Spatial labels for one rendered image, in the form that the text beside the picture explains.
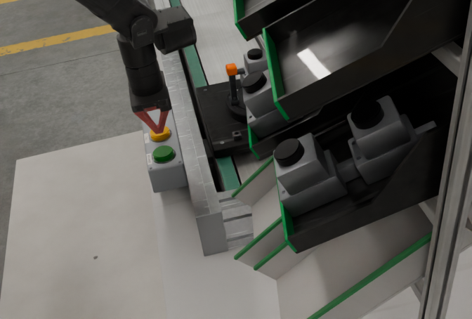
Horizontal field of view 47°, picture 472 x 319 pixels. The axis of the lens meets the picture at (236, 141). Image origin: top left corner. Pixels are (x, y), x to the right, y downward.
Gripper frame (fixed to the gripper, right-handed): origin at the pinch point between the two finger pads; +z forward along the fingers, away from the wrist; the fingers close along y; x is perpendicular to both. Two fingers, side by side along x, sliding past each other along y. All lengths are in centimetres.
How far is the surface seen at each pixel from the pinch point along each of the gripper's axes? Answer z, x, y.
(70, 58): 101, 56, 248
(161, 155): 5.5, 0.6, -0.9
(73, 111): 101, 52, 183
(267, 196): 1.2, -14.9, -22.9
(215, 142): 5.9, -10.1, -0.1
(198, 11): 11, -17, 74
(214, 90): 5.9, -13.2, 18.5
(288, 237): -18, -12, -49
